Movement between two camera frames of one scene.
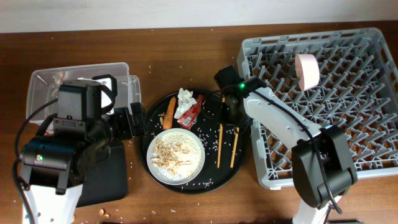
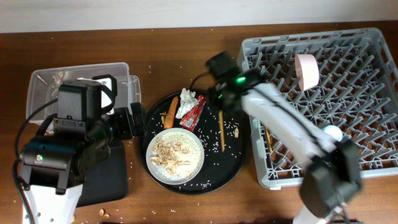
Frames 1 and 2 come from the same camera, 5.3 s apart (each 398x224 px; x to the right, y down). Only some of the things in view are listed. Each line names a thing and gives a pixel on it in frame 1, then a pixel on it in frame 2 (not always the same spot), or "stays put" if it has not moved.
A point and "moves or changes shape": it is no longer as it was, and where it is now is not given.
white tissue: x=185 y=101 stays put
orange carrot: x=168 y=121 stays put
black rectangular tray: x=106 y=181 stays put
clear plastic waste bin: x=42 y=99 stays put
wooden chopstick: x=220 y=140 moves or changes shape
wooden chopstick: x=235 y=139 -> x=269 y=139
